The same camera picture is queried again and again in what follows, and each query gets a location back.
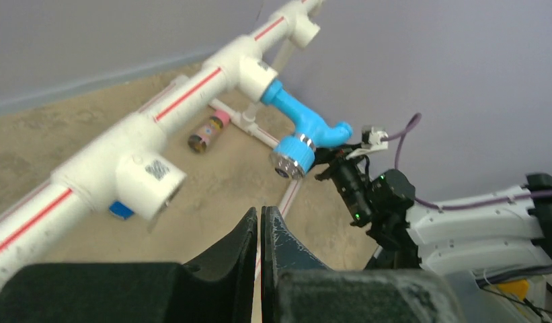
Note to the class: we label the white PVC pipe frame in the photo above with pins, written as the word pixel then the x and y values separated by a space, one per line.
pixel 125 163

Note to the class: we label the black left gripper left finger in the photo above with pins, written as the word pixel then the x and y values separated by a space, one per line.
pixel 215 286

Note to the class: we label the pink capped candy bottle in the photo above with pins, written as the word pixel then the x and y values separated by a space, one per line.
pixel 205 134

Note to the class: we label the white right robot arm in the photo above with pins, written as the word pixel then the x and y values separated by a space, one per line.
pixel 496 237

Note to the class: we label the blue rectangular box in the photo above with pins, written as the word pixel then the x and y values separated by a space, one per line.
pixel 120 210

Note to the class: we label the blue water faucet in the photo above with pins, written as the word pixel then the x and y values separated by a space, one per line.
pixel 294 155

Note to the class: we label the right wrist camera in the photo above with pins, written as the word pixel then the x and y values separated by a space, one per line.
pixel 372 142

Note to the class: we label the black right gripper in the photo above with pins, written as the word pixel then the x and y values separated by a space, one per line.
pixel 368 200

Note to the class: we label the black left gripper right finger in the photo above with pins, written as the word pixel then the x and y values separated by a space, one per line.
pixel 299 287

